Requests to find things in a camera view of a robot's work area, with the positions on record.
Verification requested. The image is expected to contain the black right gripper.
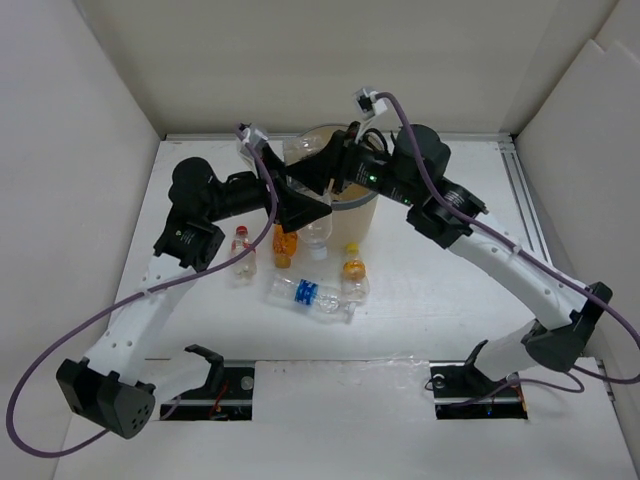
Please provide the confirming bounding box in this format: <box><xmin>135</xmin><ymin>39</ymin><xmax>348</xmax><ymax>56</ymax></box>
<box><xmin>285</xmin><ymin>120</ymin><xmax>420</xmax><ymax>208</ymax></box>

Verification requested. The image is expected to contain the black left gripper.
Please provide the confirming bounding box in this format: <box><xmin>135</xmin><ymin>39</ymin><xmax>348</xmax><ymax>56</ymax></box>
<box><xmin>204</xmin><ymin>143</ymin><xmax>331</xmax><ymax>232</ymax></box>

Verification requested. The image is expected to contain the clear unlabelled plastic bottle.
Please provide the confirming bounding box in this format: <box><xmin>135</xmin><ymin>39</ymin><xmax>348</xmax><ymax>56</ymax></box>
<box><xmin>282</xmin><ymin>134</ymin><xmax>335</xmax><ymax>261</ymax></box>

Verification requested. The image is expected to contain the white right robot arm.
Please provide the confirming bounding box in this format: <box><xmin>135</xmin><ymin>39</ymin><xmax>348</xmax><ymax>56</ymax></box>
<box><xmin>283</xmin><ymin>122</ymin><xmax>612</xmax><ymax>396</ymax></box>

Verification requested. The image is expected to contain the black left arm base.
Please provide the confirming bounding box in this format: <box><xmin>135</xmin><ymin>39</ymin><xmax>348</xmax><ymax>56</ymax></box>
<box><xmin>159</xmin><ymin>344</ymin><xmax>255</xmax><ymax>422</ymax></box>

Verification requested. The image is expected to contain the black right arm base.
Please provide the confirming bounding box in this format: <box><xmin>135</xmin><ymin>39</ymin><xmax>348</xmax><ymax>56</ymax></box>
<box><xmin>424</xmin><ymin>340</ymin><xmax>528</xmax><ymax>420</ymax></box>

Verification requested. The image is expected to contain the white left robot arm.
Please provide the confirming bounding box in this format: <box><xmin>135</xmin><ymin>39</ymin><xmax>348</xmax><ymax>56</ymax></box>
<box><xmin>56</xmin><ymin>146</ymin><xmax>331</xmax><ymax>439</ymax></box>

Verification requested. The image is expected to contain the beige bin with grey rim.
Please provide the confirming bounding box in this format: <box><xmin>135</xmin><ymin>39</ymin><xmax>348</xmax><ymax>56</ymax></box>
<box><xmin>283</xmin><ymin>124</ymin><xmax>378</xmax><ymax>249</ymax></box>

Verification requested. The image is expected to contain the orange label lying bottle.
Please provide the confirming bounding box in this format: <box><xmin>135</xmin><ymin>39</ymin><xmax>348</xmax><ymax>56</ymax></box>
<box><xmin>272</xmin><ymin>224</ymin><xmax>298</xmax><ymax>269</ymax></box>

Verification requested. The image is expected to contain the small red cap bottle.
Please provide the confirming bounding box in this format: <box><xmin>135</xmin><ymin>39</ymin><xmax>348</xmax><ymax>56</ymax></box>
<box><xmin>230</xmin><ymin>225</ymin><xmax>257</xmax><ymax>285</ymax></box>

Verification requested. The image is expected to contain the clear bottle blue label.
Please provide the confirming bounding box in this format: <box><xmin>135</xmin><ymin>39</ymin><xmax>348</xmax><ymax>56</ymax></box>
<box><xmin>265</xmin><ymin>274</ymin><xmax>357</xmax><ymax>324</ymax></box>

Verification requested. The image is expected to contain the yellow cap orange label bottle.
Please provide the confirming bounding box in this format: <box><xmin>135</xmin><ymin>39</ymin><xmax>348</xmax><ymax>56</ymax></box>
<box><xmin>341</xmin><ymin>243</ymin><xmax>370</xmax><ymax>304</ymax></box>

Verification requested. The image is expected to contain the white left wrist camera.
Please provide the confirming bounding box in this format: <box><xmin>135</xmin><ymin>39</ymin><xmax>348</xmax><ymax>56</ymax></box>
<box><xmin>236</xmin><ymin>123</ymin><xmax>269</xmax><ymax>173</ymax></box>

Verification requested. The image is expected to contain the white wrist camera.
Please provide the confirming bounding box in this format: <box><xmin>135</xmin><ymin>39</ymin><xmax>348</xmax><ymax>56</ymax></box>
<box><xmin>236</xmin><ymin>123</ymin><xmax>269</xmax><ymax>173</ymax></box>
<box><xmin>353</xmin><ymin>87</ymin><xmax>387</xmax><ymax>121</ymax></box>

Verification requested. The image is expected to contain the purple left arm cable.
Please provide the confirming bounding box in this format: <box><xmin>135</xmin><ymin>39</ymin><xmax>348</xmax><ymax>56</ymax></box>
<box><xmin>4</xmin><ymin>124</ymin><xmax>280</xmax><ymax>459</ymax></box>

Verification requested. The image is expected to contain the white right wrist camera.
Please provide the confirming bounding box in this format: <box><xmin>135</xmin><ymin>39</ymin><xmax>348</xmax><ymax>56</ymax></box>
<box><xmin>353</xmin><ymin>87</ymin><xmax>387</xmax><ymax>121</ymax></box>

